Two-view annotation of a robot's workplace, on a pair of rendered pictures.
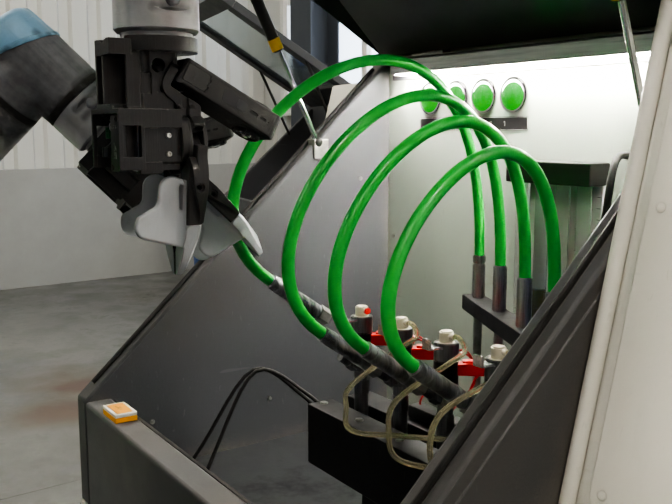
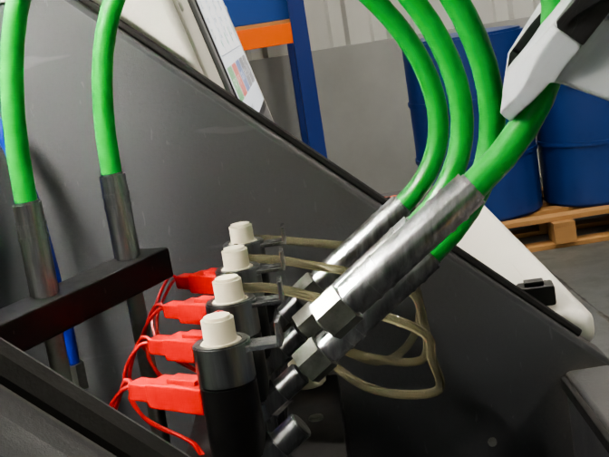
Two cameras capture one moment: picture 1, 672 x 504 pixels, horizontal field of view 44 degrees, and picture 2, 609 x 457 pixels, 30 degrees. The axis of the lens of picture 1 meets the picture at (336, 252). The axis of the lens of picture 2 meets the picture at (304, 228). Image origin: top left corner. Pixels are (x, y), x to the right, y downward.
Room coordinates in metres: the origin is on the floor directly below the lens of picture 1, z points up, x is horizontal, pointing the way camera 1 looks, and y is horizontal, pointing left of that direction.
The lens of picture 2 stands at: (1.44, 0.31, 1.25)
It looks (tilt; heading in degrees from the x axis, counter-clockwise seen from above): 11 degrees down; 215
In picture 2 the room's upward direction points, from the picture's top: 9 degrees counter-clockwise
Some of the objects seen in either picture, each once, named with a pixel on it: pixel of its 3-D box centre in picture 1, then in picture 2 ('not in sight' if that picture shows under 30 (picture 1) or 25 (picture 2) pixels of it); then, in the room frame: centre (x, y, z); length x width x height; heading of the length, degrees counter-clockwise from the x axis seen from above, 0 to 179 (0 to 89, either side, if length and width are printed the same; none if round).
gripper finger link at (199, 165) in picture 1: (188, 176); not in sight; (0.76, 0.13, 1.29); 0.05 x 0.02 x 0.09; 34
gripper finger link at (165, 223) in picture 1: (165, 227); not in sight; (0.75, 0.15, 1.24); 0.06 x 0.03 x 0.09; 124
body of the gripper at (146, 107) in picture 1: (151, 107); not in sight; (0.76, 0.16, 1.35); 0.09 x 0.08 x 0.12; 124
